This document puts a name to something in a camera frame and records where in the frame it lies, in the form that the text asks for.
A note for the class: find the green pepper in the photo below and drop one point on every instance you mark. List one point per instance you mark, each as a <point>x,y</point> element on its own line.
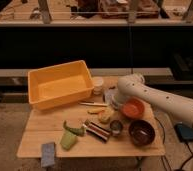
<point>77,131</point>

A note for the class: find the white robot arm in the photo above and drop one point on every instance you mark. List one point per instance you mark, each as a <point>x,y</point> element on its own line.
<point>134,86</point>

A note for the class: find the yellow plastic tray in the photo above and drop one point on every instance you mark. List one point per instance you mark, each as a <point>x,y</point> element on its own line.
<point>58,85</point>

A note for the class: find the white cup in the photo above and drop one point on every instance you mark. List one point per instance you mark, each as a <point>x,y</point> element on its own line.
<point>98,83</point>

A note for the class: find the grey plastic packet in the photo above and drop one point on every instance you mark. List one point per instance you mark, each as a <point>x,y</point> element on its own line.
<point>107,96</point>

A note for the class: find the yellow banana piece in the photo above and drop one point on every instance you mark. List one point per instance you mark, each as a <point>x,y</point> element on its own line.
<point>95,110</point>

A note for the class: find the yellow sponge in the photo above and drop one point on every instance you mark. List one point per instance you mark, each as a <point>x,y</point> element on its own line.
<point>104,117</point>

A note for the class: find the orange bowl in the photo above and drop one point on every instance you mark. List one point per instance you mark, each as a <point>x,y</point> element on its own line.
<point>133,108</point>

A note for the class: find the small metal cup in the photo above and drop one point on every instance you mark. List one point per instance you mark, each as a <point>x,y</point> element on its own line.
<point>116,127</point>

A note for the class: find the green plastic cup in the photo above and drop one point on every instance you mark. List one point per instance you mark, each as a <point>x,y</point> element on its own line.
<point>68,140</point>

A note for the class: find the dark brown bowl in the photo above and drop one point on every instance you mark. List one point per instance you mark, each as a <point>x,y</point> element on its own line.
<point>141,133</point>

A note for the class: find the blue sponge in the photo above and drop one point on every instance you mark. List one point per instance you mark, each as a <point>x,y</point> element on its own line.
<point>48,154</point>

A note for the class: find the blue foot pedal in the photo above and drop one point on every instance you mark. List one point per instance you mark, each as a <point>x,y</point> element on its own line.
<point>184,132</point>

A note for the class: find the wooden handled knife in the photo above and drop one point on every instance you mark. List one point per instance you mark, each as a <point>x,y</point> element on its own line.
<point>96,104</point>

